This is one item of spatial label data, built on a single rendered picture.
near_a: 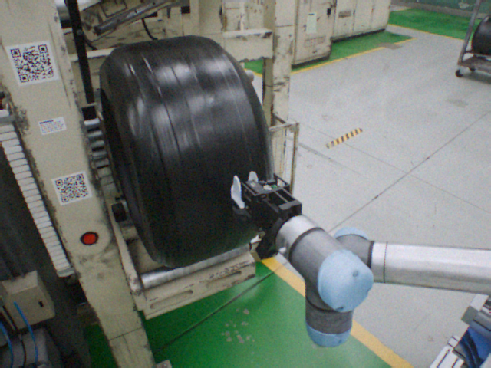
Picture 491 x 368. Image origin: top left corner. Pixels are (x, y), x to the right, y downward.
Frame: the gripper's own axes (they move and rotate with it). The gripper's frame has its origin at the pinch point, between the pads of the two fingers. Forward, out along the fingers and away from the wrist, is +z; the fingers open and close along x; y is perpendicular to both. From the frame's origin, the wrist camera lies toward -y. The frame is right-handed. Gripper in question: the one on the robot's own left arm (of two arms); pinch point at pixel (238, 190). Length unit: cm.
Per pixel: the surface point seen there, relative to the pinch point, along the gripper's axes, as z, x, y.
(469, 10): 584, -1005, -35
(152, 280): 18.1, 19.0, -32.1
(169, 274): 17.9, 14.0, -32.2
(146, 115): 9.1, 14.3, 16.6
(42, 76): 19.4, 31.1, 25.3
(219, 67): 14.0, -3.9, 22.3
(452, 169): 102, -260, -112
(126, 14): 58, 6, 33
